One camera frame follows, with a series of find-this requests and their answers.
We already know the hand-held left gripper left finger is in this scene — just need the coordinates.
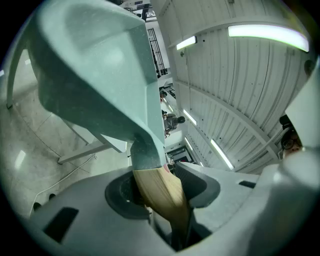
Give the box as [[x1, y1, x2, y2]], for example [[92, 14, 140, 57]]
[[28, 166, 177, 256]]

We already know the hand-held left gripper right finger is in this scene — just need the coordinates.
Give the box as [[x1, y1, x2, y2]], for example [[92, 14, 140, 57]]
[[174, 161, 261, 247]]

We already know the long ceiling light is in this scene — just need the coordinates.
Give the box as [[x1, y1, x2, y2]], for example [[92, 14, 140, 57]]
[[227, 24, 310, 53], [182, 108, 198, 126], [210, 138, 235, 171], [175, 35, 198, 51]]

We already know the person's face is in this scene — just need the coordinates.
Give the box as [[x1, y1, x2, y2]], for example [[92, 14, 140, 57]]
[[280, 129, 303, 158]]

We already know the black metal grille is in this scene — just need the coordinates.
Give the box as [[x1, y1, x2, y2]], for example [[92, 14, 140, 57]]
[[146, 27, 168, 76]]

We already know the white floor cable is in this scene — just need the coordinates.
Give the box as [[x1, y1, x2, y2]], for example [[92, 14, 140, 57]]
[[29, 154, 98, 216]]

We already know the white table frame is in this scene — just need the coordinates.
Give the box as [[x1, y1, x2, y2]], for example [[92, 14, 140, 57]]
[[6, 37, 128, 165]]

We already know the black head-mounted camera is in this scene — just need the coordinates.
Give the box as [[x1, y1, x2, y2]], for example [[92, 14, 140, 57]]
[[279, 114, 294, 130]]

